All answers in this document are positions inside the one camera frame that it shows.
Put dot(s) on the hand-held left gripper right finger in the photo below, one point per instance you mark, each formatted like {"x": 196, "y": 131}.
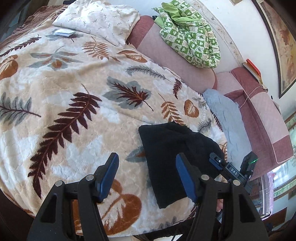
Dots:
{"x": 185, "y": 178}

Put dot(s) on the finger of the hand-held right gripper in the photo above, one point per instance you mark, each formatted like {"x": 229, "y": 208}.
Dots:
{"x": 217, "y": 162}

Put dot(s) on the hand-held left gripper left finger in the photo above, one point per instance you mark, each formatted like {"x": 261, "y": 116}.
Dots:
{"x": 107, "y": 178}

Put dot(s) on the black pants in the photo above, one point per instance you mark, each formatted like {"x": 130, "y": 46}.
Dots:
{"x": 166, "y": 157}

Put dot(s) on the light blue quilted cloth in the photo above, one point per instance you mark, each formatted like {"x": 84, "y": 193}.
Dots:
{"x": 229, "y": 120}

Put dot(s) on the pink quilted headboard cushion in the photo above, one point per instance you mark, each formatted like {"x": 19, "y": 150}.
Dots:
{"x": 261, "y": 120}
{"x": 166, "y": 55}

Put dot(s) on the leaf print fleece blanket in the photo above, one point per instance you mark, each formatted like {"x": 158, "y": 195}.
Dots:
{"x": 69, "y": 104}

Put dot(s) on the red and orange books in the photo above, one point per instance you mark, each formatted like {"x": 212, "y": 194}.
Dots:
{"x": 251, "y": 72}

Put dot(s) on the red book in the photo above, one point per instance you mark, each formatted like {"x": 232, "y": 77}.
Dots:
{"x": 254, "y": 67}

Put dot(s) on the green patterned quilt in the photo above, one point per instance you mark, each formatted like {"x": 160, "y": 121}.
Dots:
{"x": 192, "y": 39}

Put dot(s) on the small white booklet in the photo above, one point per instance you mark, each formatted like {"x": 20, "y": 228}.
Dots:
{"x": 63, "y": 33}

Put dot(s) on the white floral pillow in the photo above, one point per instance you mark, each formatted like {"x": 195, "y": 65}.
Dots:
{"x": 99, "y": 18}

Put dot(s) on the framed wall picture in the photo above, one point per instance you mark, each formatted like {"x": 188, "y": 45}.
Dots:
{"x": 284, "y": 34}

